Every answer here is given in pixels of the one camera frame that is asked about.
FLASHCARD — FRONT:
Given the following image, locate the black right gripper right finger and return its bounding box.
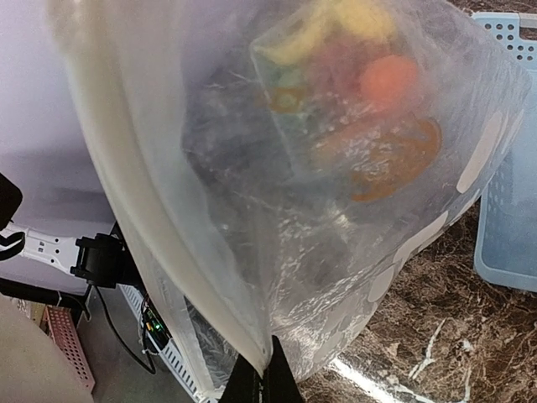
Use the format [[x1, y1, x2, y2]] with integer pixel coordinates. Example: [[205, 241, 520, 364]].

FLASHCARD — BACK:
[[261, 336, 302, 403]]

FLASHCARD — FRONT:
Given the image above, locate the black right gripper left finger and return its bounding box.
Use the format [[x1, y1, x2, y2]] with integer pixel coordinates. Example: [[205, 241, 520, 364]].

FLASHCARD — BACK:
[[219, 355, 262, 403]]

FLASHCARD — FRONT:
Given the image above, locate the clear dotted zip top bag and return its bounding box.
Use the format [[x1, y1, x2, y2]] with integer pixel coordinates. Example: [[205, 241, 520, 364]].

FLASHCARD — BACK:
[[46, 1, 532, 397]]

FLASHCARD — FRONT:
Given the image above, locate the orange toy fruit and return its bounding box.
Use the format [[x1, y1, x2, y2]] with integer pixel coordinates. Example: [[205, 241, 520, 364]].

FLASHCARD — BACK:
[[359, 55, 419, 111]]

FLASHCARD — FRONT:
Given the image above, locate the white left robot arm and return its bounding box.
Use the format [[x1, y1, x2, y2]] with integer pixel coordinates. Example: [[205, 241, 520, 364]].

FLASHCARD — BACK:
[[1, 176, 143, 290]]

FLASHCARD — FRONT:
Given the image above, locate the large blue perforated basket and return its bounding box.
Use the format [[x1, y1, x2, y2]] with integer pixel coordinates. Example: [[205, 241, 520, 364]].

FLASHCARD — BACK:
[[472, 12, 536, 292]]

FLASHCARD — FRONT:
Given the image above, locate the white slotted cable duct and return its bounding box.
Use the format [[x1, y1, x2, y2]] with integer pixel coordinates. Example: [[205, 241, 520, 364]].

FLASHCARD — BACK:
[[118, 285, 218, 403]]

